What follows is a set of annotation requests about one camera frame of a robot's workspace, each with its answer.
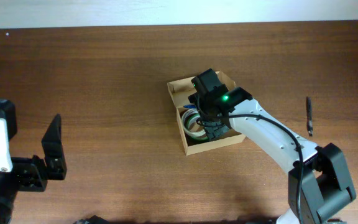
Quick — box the green tape roll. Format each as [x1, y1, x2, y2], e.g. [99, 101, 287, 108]
[183, 114, 208, 141]

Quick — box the cream masking tape roll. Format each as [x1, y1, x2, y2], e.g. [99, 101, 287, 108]
[181, 109, 207, 140]

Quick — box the brown cardboard box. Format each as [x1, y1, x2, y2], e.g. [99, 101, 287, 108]
[167, 77, 246, 156]

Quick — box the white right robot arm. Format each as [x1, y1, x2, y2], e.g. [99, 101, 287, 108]
[188, 69, 357, 224]

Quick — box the dark object at table edge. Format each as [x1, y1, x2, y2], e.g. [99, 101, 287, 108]
[73, 215, 110, 224]

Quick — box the black ballpoint pen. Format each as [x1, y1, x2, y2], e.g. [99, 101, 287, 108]
[306, 96, 313, 137]

